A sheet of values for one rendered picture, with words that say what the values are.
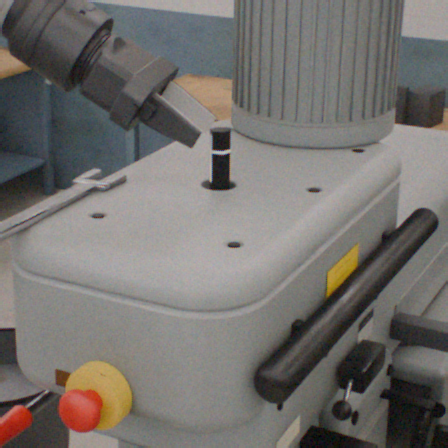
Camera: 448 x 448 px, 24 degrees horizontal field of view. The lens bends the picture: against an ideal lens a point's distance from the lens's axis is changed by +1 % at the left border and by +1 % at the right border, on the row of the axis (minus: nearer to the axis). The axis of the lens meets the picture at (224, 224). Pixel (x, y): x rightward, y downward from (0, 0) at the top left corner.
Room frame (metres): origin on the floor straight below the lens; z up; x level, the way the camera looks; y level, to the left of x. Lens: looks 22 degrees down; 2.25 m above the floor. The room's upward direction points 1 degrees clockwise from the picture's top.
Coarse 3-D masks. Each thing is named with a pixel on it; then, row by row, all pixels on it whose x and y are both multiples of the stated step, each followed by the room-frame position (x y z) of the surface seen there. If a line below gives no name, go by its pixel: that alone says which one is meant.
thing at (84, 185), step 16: (80, 176) 1.01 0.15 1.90; (96, 176) 1.02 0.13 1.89; (112, 176) 1.01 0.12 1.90; (64, 192) 0.96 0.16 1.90; (80, 192) 0.96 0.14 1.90; (32, 208) 0.92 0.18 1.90; (48, 208) 0.92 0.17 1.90; (0, 224) 0.87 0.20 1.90; (16, 224) 0.88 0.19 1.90; (32, 224) 0.89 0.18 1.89; (0, 240) 0.85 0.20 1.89
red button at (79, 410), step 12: (72, 396) 0.78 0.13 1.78; (84, 396) 0.78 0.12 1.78; (96, 396) 0.79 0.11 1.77; (60, 408) 0.78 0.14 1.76; (72, 408) 0.77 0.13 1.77; (84, 408) 0.77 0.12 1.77; (96, 408) 0.77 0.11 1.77; (72, 420) 0.77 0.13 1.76; (84, 420) 0.77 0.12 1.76; (96, 420) 0.77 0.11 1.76; (84, 432) 0.78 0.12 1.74
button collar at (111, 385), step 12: (84, 372) 0.80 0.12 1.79; (96, 372) 0.80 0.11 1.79; (108, 372) 0.80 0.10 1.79; (72, 384) 0.81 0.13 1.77; (84, 384) 0.80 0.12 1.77; (96, 384) 0.80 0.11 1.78; (108, 384) 0.79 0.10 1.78; (120, 384) 0.80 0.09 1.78; (108, 396) 0.79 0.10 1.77; (120, 396) 0.79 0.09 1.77; (108, 408) 0.79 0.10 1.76; (120, 408) 0.79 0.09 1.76; (108, 420) 0.79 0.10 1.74; (120, 420) 0.79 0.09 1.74
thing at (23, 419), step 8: (48, 392) 0.90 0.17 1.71; (56, 392) 0.91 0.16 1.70; (40, 400) 0.89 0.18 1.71; (48, 400) 0.90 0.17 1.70; (16, 408) 0.87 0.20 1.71; (24, 408) 0.87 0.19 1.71; (32, 408) 0.88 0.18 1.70; (40, 408) 0.89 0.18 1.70; (8, 416) 0.85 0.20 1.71; (16, 416) 0.85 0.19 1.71; (24, 416) 0.86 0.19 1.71; (0, 424) 0.84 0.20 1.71; (8, 424) 0.84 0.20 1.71; (16, 424) 0.85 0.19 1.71; (24, 424) 0.85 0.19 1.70; (0, 432) 0.83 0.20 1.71; (8, 432) 0.84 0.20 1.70; (16, 432) 0.84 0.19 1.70; (0, 440) 0.83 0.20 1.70; (8, 440) 0.84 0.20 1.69
